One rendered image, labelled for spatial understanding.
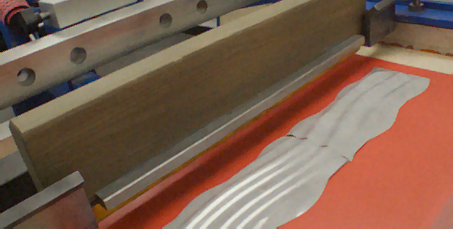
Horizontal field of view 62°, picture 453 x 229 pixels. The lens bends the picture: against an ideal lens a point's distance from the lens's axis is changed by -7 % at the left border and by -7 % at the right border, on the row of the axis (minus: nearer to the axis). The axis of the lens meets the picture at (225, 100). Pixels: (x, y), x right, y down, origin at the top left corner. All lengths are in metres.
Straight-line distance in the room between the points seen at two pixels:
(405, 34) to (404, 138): 0.22
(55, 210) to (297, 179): 0.17
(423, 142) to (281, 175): 0.13
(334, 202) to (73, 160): 0.18
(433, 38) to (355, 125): 0.21
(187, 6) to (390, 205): 0.41
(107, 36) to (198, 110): 0.24
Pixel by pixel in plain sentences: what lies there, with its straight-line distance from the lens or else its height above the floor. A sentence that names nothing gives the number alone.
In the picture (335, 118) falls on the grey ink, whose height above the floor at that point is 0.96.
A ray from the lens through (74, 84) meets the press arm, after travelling 0.73.
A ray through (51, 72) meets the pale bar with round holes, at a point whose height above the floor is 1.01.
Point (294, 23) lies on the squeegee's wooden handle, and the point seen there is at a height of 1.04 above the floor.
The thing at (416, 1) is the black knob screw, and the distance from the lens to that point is 0.57.
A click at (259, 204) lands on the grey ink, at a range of 0.30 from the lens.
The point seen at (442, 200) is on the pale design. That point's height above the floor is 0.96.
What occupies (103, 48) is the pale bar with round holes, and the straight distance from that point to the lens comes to 0.52.
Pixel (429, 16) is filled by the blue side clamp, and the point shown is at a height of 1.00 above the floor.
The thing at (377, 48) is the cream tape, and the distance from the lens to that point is 0.56.
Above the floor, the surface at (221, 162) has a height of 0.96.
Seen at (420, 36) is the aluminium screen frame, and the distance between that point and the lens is 0.56.
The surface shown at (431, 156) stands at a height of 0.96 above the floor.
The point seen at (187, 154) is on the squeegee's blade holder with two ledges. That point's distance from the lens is 0.31.
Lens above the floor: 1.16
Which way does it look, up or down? 27 degrees down
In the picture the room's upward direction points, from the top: 9 degrees counter-clockwise
